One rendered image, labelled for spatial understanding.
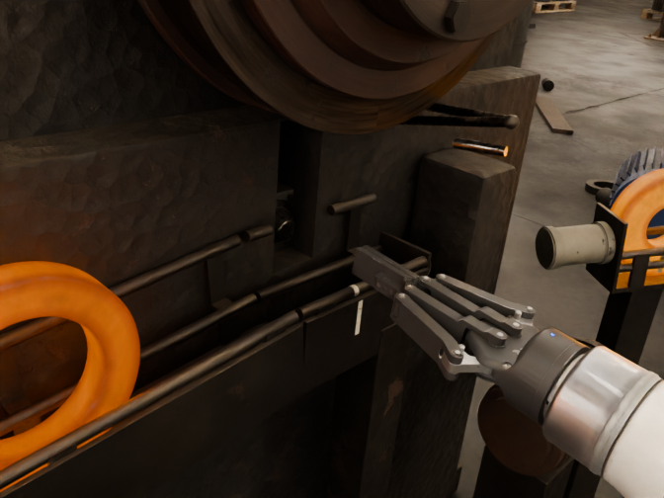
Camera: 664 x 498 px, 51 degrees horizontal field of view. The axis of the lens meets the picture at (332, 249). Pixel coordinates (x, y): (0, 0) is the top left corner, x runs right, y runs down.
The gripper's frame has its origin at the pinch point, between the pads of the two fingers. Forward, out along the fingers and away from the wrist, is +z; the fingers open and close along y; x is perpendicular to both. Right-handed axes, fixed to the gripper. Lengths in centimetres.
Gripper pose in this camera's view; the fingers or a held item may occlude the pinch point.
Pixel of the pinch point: (384, 274)
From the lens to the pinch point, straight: 69.1
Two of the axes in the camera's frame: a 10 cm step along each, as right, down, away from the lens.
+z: -6.9, -4.4, 5.7
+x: 1.4, -8.6, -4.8
